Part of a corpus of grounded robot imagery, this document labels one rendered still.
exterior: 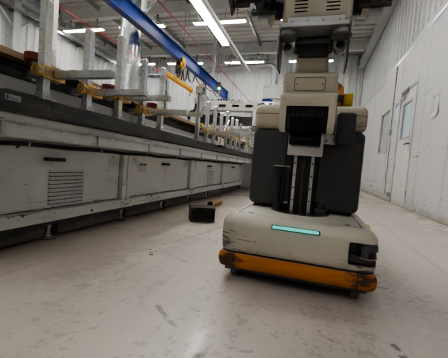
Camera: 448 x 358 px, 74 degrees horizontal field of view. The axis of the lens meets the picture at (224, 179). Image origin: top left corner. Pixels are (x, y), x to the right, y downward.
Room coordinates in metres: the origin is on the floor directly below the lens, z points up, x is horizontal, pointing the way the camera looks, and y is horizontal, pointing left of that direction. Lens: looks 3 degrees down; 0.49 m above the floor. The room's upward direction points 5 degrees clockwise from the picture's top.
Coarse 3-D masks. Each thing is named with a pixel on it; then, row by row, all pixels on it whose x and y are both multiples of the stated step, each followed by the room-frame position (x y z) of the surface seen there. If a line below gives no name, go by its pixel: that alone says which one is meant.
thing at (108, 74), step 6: (30, 72) 1.32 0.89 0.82; (54, 72) 1.28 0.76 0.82; (60, 72) 1.27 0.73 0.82; (66, 72) 1.26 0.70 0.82; (72, 72) 1.25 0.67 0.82; (78, 72) 1.24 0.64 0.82; (84, 72) 1.24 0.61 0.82; (90, 72) 1.23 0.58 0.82; (96, 72) 1.22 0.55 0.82; (102, 72) 1.21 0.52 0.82; (108, 72) 1.20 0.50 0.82; (114, 72) 1.22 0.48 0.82; (30, 78) 1.33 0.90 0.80; (36, 78) 1.32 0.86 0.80; (60, 78) 1.28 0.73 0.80; (66, 78) 1.28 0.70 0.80; (72, 78) 1.27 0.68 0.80; (78, 78) 1.26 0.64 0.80; (84, 78) 1.25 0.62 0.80; (90, 78) 1.24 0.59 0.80; (96, 78) 1.24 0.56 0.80; (102, 78) 1.23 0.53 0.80; (108, 78) 1.22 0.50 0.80; (114, 78) 1.23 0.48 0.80
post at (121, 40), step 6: (120, 36) 1.73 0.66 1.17; (120, 42) 1.73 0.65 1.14; (126, 42) 1.75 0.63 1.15; (120, 48) 1.73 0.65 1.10; (120, 54) 1.72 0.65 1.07; (120, 60) 1.72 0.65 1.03; (120, 66) 1.72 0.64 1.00; (120, 72) 1.72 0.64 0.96; (120, 78) 1.72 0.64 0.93; (120, 84) 1.73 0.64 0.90; (114, 102) 1.73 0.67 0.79; (120, 102) 1.74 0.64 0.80; (114, 108) 1.73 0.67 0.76; (120, 108) 1.74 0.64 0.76; (120, 114) 1.74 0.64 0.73
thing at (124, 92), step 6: (72, 90) 1.56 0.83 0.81; (96, 90) 1.52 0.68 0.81; (102, 90) 1.51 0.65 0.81; (108, 90) 1.50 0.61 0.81; (114, 90) 1.49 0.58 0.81; (120, 90) 1.48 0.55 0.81; (126, 90) 1.47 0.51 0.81; (132, 90) 1.46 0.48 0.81; (138, 90) 1.45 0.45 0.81; (144, 90) 1.44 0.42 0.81; (126, 96) 1.50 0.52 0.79; (132, 96) 1.49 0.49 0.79; (138, 96) 1.48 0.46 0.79; (144, 96) 1.46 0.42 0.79
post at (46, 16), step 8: (48, 0) 1.25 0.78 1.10; (48, 8) 1.25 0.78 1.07; (40, 16) 1.25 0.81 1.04; (48, 16) 1.25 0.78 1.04; (40, 24) 1.25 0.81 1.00; (48, 24) 1.26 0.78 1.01; (40, 32) 1.25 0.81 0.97; (48, 32) 1.26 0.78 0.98; (40, 40) 1.25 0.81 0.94; (48, 40) 1.26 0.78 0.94; (40, 48) 1.25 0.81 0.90; (48, 48) 1.26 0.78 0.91; (40, 56) 1.25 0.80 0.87; (48, 56) 1.26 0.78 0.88; (40, 64) 1.25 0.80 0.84; (48, 64) 1.26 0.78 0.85; (40, 80) 1.25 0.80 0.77; (48, 80) 1.27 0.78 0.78; (40, 88) 1.25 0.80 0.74; (48, 88) 1.27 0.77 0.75
